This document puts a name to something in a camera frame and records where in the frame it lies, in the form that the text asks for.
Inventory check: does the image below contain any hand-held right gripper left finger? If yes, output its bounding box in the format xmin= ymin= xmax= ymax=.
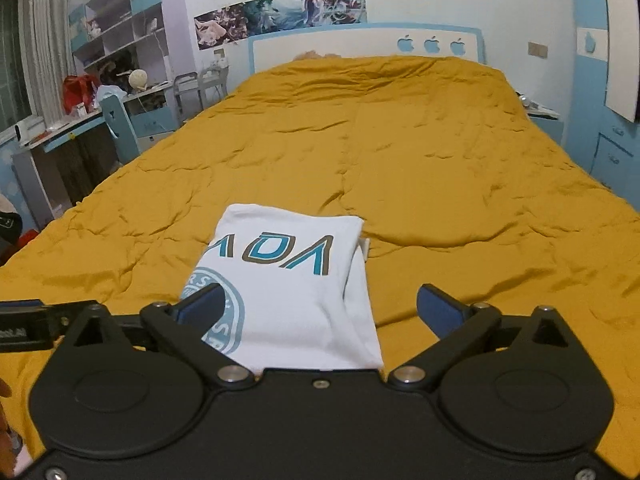
xmin=65 ymin=282 xmax=254 ymax=387

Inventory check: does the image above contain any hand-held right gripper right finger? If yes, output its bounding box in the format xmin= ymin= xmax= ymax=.
xmin=387 ymin=282 xmax=572 ymax=394

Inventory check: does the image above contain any white printed sweatshirt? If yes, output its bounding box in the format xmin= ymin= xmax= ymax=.
xmin=181 ymin=203 xmax=385 ymax=376

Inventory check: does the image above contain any person's left hand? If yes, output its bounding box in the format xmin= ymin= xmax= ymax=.
xmin=0 ymin=378 xmax=14 ymax=442

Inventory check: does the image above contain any black white garment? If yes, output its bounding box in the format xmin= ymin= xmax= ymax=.
xmin=0 ymin=195 xmax=24 ymax=262

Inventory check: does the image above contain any grey blue desk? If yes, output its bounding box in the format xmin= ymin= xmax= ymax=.
xmin=12 ymin=80 xmax=177 ymax=232

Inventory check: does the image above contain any yellow quilted blanket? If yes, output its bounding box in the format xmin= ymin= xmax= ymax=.
xmin=0 ymin=55 xmax=640 ymax=480

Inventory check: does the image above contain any blue wooden chair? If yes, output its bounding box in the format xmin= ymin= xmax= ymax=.
xmin=98 ymin=94 xmax=142 ymax=167

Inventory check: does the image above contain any grey metal cart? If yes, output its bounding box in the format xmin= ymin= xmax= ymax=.
xmin=173 ymin=71 xmax=229 ymax=124

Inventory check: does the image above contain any blue nightstand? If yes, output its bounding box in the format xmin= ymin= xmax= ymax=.
xmin=515 ymin=91 xmax=564 ymax=142

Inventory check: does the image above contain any white plastic bag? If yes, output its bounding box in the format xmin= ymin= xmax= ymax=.
xmin=95 ymin=85 xmax=126 ymax=106

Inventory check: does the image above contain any blue drawer cabinet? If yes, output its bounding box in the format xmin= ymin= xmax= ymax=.
xmin=592 ymin=120 xmax=640 ymax=197

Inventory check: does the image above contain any red bag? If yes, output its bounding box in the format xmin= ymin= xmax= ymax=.
xmin=62 ymin=74 xmax=101 ymax=114

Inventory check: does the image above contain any window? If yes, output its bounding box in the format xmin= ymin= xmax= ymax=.
xmin=0 ymin=0 xmax=34 ymax=136

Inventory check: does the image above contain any white blue-edged headboard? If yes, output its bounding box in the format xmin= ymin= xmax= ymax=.
xmin=248 ymin=22 xmax=486 ymax=77

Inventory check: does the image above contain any white curtain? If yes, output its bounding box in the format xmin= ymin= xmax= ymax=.
xmin=25 ymin=0 xmax=76 ymax=122

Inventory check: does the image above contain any white hanging board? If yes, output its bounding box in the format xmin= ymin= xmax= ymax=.
xmin=600 ymin=0 xmax=640 ymax=124

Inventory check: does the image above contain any white wall bookshelf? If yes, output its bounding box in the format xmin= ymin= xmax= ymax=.
xmin=70 ymin=0 xmax=174 ymax=92

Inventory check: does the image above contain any dark teal wall poster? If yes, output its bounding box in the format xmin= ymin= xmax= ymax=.
xmin=243 ymin=0 xmax=305 ymax=39

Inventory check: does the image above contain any blue white wall poster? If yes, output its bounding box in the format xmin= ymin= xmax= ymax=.
xmin=300 ymin=0 xmax=368 ymax=26

